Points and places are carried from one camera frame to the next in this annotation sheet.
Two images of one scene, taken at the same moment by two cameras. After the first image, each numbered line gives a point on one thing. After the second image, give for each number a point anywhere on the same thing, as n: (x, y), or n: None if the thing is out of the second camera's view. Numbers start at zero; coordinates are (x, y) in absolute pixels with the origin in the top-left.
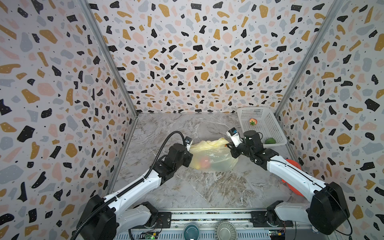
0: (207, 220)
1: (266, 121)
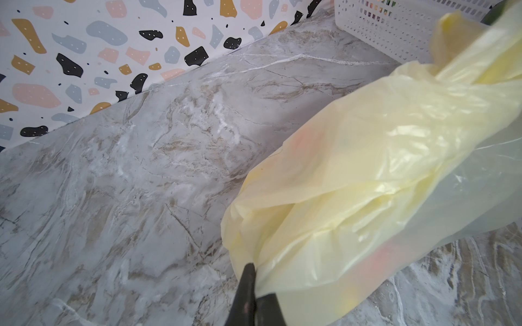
0: None
1: (408, 27)
